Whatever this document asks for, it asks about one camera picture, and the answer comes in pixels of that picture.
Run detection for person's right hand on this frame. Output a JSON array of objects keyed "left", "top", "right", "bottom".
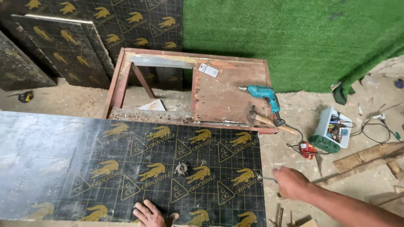
[{"left": 271, "top": 166, "right": 312, "bottom": 201}]

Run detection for person's left hand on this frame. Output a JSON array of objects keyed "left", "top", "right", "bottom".
[{"left": 133, "top": 199, "right": 180, "bottom": 227}]

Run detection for large black printed plywood board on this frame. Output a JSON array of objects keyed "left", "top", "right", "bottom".
[{"left": 0, "top": 110, "right": 267, "bottom": 227}]

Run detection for red snack packet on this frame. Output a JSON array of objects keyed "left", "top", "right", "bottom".
[{"left": 299, "top": 142, "right": 317, "bottom": 161}]

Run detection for small wooden scraps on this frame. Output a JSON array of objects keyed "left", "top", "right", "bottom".
[{"left": 268, "top": 204, "right": 320, "bottom": 227}]

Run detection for grey metal rod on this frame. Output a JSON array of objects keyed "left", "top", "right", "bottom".
[{"left": 311, "top": 172, "right": 340, "bottom": 184}]

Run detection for green round cloth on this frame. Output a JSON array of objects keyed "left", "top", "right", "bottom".
[{"left": 308, "top": 135, "right": 342, "bottom": 154}]

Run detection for white plastic tool box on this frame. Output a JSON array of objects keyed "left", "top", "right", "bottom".
[{"left": 314, "top": 106, "right": 353, "bottom": 149}]

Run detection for teal electric drill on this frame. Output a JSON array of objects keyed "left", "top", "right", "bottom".
[{"left": 238, "top": 84, "right": 282, "bottom": 115}]

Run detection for long wooden plank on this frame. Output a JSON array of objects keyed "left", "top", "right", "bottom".
[{"left": 332, "top": 141, "right": 404, "bottom": 174}]

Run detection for red-brown wooden workbench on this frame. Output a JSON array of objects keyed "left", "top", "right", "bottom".
[{"left": 102, "top": 47, "right": 279, "bottom": 135}]

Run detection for dark green net cloth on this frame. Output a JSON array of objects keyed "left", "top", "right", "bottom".
[{"left": 331, "top": 81, "right": 356, "bottom": 106}]

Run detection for short wooden block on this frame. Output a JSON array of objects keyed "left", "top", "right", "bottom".
[{"left": 386, "top": 160, "right": 404, "bottom": 181}]

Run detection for white paper label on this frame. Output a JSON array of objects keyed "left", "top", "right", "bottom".
[{"left": 198, "top": 63, "right": 219, "bottom": 78}]

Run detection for green artificial turf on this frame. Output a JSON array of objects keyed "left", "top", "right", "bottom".
[{"left": 182, "top": 0, "right": 404, "bottom": 94}]

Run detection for white triangular offcut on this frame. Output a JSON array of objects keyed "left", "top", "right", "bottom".
[{"left": 137, "top": 99, "right": 166, "bottom": 112}]

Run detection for big black printed plywood sheet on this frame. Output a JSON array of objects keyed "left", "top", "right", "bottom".
[{"left": 0, "top": 0, "right": 184, "bottom": 92}]

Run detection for white-edged black plywood board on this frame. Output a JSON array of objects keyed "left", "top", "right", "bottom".
[{"left": 11, "top": 14, "right": 115, "bottom": 90}]

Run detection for yellow black tape measure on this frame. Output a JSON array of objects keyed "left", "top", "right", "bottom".
[{"left": 18, "top": 90, "right": 34, "bottom": 103}]

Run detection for dusty black plywood board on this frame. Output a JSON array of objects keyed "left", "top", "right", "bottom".
[{"left": 0, "top": 30, "right": 58, "bottom": 92}]

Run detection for black drill cable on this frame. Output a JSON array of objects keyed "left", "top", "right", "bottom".
[{"left": 274, "top": 112, "right": 331, "bottom": 156}]

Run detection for wooden-handled hammer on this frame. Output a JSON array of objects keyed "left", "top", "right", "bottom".
[{"left": 247, "top": 104, "right": 299, "bottom": 136}]

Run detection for black looped cable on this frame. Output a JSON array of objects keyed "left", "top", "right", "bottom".
[{"left": 350, "top": 117, "right": 402, "bottom": 144}]

